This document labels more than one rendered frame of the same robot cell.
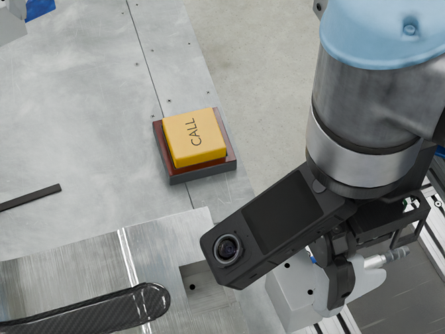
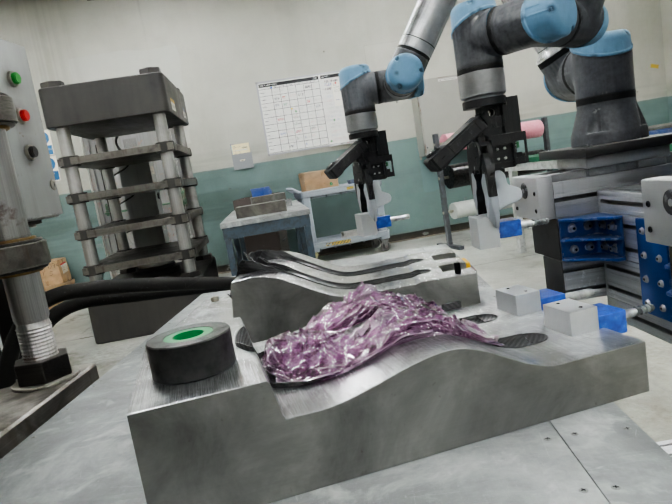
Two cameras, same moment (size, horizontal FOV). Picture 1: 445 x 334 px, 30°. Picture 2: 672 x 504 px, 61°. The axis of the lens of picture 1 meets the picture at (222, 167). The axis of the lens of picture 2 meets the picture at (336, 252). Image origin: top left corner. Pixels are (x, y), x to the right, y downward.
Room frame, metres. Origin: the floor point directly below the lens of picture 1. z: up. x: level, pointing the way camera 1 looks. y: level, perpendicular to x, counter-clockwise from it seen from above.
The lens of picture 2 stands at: (-0.70, -0.19, 1.08)
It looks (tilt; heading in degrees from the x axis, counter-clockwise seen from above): 8 degrees down; 22
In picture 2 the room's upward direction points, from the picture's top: 9 degrees counter-clockwise
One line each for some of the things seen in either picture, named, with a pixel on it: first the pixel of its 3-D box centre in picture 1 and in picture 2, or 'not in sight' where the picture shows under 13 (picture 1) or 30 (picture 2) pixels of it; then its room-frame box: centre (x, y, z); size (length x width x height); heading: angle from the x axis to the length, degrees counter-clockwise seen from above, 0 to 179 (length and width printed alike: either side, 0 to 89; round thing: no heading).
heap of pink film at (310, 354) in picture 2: not in sight; (371, 323); (-0.10, 0.02, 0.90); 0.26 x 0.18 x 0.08; 125
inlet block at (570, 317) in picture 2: not in sight; (606, 318); (0.01, -0.23, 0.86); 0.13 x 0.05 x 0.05; 125
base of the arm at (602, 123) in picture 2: not in sight; (607, 118); (0.68, -0.30, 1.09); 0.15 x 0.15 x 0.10
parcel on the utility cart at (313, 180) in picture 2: not in sight; (318, 182); (5.69, 2.44, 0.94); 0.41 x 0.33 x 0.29; 125
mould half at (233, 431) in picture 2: not in sight; (375, 361); (-0.10, 0.02, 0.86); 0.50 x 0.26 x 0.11; 125
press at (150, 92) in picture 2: not in sight; (146, 204); (3.60, 3.29, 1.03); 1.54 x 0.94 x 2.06; 28
